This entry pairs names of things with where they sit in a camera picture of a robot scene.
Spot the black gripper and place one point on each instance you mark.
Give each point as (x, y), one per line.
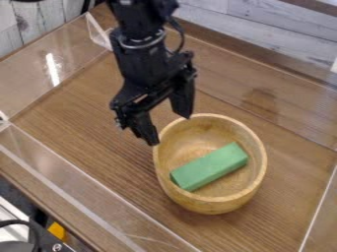
(157, 74)

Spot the green rectangular block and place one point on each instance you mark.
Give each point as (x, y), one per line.
(207, 169)

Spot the clear acrylic corner bracket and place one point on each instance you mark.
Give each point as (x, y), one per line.
(100, 36)

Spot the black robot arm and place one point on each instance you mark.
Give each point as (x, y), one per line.
(142, 17)

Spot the clear acrylic tray wall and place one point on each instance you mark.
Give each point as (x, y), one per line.
(97, 214)

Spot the brown wooden bowl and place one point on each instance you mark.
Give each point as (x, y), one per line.
(189, 139)

